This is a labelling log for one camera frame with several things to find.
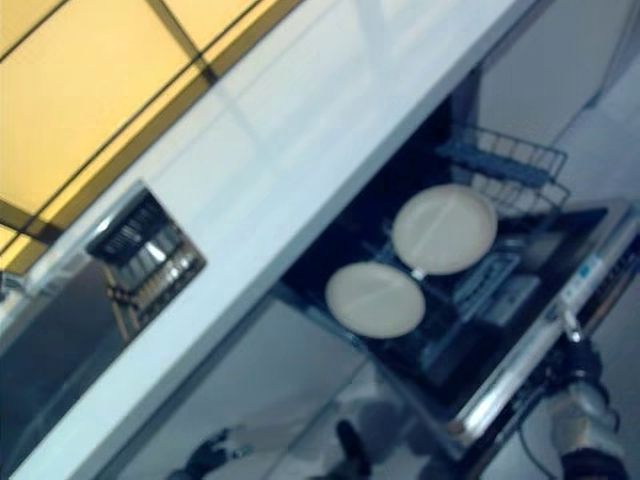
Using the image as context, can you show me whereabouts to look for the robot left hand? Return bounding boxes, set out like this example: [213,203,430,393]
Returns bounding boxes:
[188,424,252,472]

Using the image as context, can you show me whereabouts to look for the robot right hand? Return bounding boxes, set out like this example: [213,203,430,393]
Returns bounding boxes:
[560,309,607,387]

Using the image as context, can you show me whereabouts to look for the cream round plate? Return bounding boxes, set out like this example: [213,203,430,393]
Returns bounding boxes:
[325,262,427,337]
[391,183,499,277]

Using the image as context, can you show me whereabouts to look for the black dishwasher door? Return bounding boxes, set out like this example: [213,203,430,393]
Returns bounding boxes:
[374,198,632,462]

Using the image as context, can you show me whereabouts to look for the white cabinet door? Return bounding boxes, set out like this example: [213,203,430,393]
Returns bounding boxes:
[474,0,629,139]
[97,294,384,480]

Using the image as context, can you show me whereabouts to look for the stainless steel sink basin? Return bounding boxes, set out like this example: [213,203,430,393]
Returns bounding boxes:
[0,179,209,451]

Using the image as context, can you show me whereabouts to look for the black dish drying rack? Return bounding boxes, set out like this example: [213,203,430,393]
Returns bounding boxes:
[87,192,208,322]

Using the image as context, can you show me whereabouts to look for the black cable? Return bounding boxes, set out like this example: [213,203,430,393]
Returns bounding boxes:
[514,422,554,474]

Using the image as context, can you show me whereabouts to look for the black wire dishwasher rack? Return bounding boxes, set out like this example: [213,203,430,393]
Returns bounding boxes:
[349,214,551,384]

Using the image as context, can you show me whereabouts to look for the black wire folding basket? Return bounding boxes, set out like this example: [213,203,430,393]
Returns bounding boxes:
[434,124,571,221]

